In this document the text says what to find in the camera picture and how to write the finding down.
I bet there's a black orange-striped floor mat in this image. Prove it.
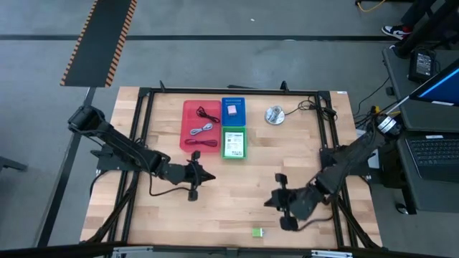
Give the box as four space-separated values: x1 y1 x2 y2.
60 0 138 88

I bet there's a person's leg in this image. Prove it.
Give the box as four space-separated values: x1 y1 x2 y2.
399 0 437 28

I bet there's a black cord bundle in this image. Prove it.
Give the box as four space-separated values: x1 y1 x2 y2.
284 95 339 123

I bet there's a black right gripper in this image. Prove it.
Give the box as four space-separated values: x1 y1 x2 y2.
264 173 326 232

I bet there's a person's shoe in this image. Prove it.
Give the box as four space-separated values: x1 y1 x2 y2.
380 24 413 42

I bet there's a black cable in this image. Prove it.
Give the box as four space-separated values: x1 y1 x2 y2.
195 105 222 124

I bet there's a black power adapter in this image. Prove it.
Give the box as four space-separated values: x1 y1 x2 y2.
408 47 438 85

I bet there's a monitor with blue screen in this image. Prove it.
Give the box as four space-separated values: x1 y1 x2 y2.
409 58 459 108

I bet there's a black metal table frame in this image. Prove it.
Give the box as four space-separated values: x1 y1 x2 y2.
80 80 383 252

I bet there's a red translucent plastic tray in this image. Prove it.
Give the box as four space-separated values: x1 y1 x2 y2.
179 100 223 154

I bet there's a yellow floor cable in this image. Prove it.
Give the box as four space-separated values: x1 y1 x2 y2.
355 0 387 13

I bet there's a black front beam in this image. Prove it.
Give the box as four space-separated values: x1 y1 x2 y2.
0 241 459 258

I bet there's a blue plastic basket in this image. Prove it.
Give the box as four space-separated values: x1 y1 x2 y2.
221 97 247 127

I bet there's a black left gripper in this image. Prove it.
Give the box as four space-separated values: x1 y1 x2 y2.
163 150 217 201

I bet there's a green plastic basket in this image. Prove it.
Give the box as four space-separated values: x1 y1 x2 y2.
220 124 248 160

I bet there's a white and green product box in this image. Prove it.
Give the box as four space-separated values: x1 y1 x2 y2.
222 130 246 159

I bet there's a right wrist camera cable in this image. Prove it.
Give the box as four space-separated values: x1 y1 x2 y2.
295 214 336 233

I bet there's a grey cable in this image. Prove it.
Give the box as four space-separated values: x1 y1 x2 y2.
189 122 214 137

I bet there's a maroon cable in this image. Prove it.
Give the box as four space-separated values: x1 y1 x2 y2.
184 138 219 148

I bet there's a dark grey laptop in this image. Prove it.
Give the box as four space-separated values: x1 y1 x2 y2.
392 129 459 214

